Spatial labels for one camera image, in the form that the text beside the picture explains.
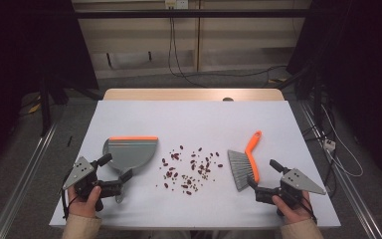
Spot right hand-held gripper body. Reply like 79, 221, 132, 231
254, 167, 327, 217

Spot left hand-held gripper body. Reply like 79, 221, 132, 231
62, 156, 124, 212

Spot orange brush with grey bristles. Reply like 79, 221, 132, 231
227, 129, 263, 192

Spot grey dustpan with orange lip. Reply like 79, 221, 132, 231
102, 135, 159, 204

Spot red and green beans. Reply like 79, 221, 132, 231
155, 143, 225, 197

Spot person's right hand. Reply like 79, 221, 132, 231
272, 190, 312, 225

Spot person's left hand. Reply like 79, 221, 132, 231
67, 185, 103, 220

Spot black metal stand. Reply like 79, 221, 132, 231
38, 74, 71, 137
278, 61, 327, 128

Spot wooden table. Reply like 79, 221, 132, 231
102, 88, 286, 102

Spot black horizontal bar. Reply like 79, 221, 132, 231
74, 9, 312, 20

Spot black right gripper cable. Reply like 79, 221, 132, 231
297, 195, 318, 224

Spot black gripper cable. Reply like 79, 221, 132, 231
60, 172, 81, 221
297, 195, 318, 224

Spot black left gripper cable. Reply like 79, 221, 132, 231
60, 172, 81, 221

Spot aluminium floor rail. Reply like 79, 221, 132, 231
0, 121, 60, 239
298, 100, 382, 239

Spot white cable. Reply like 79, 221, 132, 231
320, 104, 365, 178

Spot black hanging cable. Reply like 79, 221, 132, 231
167, 16, 289, 90

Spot white wall socket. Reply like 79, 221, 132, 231
164, 0, 189, 10

